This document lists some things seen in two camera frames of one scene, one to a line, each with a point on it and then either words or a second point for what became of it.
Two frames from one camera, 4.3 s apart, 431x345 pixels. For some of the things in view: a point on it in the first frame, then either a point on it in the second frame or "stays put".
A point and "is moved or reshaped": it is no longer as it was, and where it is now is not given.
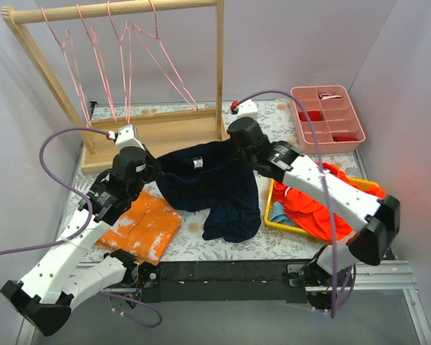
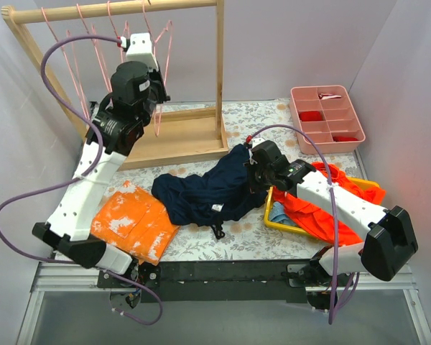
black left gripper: [152, 162] -> [159, 90]
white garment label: [198, 162] -> [217, 207]
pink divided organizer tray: [340, 129] stays put
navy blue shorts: [215, 176] is moved or reshaped
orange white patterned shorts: [145, 229] stays put
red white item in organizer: [327, 96] stays put
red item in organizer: [342, 138] stays put
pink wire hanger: [83, 98] stays put
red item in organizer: [314, 116] stays put
